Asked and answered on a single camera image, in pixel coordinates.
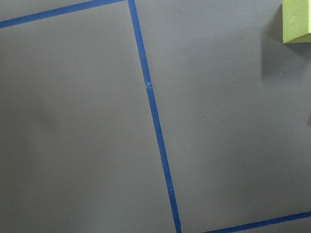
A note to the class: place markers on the yellow foam block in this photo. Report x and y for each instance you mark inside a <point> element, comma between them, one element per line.
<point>296,20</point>

